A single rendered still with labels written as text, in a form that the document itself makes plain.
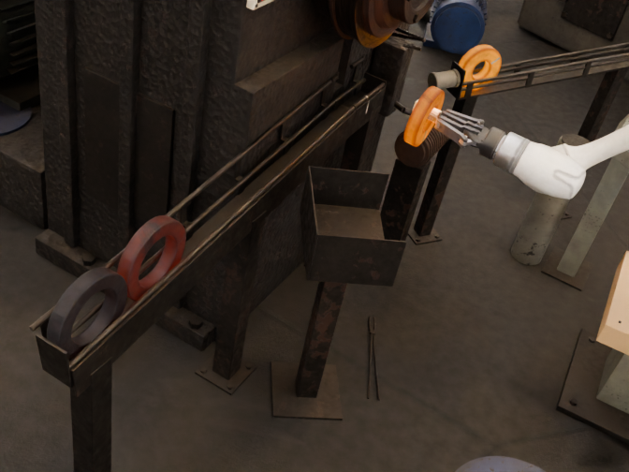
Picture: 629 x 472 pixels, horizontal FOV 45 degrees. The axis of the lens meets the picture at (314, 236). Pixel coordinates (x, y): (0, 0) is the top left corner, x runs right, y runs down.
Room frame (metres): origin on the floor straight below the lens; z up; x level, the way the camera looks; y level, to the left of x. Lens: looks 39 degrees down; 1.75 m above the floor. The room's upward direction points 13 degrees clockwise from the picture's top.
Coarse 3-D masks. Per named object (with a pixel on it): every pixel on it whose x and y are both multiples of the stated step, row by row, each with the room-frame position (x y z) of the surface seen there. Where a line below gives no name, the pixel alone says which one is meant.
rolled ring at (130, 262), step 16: (144, 224) 1.15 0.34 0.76; (160, 224) 1.16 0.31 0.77; (176, 224) 1.20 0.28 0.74; (144, 240) 1.11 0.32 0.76; (176, 240) 1.20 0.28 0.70; (128, 256) 1.09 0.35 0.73; (144, 256) 1.11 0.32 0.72; (176, 256) 1.21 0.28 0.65; (128, 272) 1.07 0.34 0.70; (160, 272) 1.18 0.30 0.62; (128, 288) 1.07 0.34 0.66; (144, 288) 1.11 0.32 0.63
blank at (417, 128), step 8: (432, 88) 1.73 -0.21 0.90; (424, 96) 1.69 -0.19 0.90; (432, 96) 1.70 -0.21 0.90; (440, 96) 1.73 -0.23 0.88; (416, 104) 1.68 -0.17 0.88; (424, 104) 1.68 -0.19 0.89; (432, 104) 1.69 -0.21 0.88; (440, 104) 1.76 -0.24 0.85; (416, 112) 1.66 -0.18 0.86; (424, 112) 1.66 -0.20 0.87; (408, 120) 1.66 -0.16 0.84; (416, 120) 1.65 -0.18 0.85; (424, 120) 1.67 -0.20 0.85; (408, 128) 1.66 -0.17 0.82; (416, 128) 1.65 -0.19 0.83; (424, 128) 1.72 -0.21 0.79; (408, 136) 1.66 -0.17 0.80; (416, 136) 1.65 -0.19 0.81; (424, 136) 1.72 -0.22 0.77; (416, 144) 1.68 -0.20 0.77
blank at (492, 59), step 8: (472, 48) 2.35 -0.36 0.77; (480, 48) 2.34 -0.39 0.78; (488, 48) 2.34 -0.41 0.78; (464, 56) 2.33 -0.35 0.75; (472, 56) 2.31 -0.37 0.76; (480, 56) 2.33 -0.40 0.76; (488, 56) 2.35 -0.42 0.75; (496, 56) 2.37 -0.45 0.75; (464, 64) 2.31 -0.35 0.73; (472, 64) 2.32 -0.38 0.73; (488, 64) 2.37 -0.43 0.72; (496, 64) 2.37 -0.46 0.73; (472, 72) 2.32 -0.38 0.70; (480, 72) 2.38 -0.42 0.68; (488, 72) 2.36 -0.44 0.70; (496, 72) 2.38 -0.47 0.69; (464, 80) 2.31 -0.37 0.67; (472, 80) 2.33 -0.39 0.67; (480, 88) 2.35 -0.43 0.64
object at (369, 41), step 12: (336, 0) 1.80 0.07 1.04; (348, 0) 1.79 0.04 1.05; (360, 0) 1.79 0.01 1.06; (336, 12) 1.82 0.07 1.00; (348, 12) 1.80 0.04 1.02; (360, 12) 1.80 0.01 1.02; (348, 24) 1.82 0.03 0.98; (360, 24) 1.82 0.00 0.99; (348, 36) 1.90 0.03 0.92; (360, 36) 1.83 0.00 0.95; (372, 36) 1.90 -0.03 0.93
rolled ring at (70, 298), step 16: (96, 272) 1.01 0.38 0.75; (112, 272) 1.04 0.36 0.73; (80, 288) 0.96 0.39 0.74; (96, 288) 0.99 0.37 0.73; (112, 288) 1.03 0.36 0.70; (64, 304) 0.93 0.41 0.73; (80, 304) 0.95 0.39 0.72; (112, 304) 1.04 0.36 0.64; (64, 320) 0.91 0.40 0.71; (96, 320) 1.02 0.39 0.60; (112, 320) 1.03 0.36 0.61; (48, 336) 0.91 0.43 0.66; (64, 336) 0.91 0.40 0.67; (80, 336) 0.98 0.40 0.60; (96, 336) 0.99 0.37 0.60
